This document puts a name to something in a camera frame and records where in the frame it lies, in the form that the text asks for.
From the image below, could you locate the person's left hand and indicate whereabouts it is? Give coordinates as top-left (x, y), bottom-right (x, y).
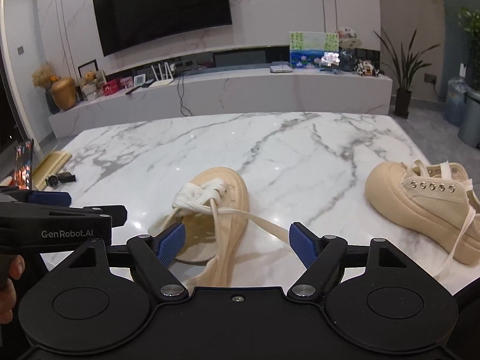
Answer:
top-left (0, 255), bottom-right (25, 324)

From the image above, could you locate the beige canvas shoe being laced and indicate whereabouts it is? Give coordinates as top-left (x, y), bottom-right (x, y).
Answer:
top-left (148, 166), bottom-right (250, 291)

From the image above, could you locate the red gift box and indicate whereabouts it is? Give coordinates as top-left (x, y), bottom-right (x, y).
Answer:
top-left (102, 80), bottom-right (121, 96)

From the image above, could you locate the gold round vase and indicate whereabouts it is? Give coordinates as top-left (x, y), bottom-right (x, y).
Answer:
top-left (50, 77), bottom-right (77, 111)

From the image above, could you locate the grey flat set-top box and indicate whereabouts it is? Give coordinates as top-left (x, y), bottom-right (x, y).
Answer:
top-left (269, 63), bottom-right (293, 74)

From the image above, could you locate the black wall television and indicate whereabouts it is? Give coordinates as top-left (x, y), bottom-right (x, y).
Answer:
top-left (93, 0), bottom-right (233, 56)

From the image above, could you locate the long marble tv console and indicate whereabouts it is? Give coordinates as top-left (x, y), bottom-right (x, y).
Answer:
top-left (49, 67), bottom-right (393, 138)

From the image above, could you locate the gold rectangular box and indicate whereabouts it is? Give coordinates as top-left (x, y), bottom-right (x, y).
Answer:
top-left (32, 150), bottom-right (72, 191)

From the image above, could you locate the grey trash bin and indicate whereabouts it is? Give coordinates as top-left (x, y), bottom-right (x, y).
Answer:
top-left (458, 88), bottom-right (480, 149)

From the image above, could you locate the potted green plant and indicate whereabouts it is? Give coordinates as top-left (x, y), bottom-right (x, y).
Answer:
top-left (375, 29), bottom-right (440, 119)

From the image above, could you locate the small white display clock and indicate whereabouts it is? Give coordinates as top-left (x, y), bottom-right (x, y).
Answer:
top-left (133, 74), bottom-right (146, 87)

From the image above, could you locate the white wifi router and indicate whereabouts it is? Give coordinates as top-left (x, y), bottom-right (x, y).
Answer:
top-left (151, 62), bottom-right (175, 88)

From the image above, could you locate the black picture frame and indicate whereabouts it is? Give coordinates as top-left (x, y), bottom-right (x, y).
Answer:
top-left (77, 59), bottom-right (98, 80)

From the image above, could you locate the black hanging power cable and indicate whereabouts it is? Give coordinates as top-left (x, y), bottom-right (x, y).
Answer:
top-left (176, 68), bottom-right (195, 118)

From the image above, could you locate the colourful painted picture board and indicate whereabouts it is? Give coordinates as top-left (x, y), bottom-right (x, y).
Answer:
top-left (289, 31), bottom-right (340, 69)

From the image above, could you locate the blue water jug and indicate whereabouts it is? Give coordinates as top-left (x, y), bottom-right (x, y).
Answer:
top-left (443, 63), bottom-right (469, 127)

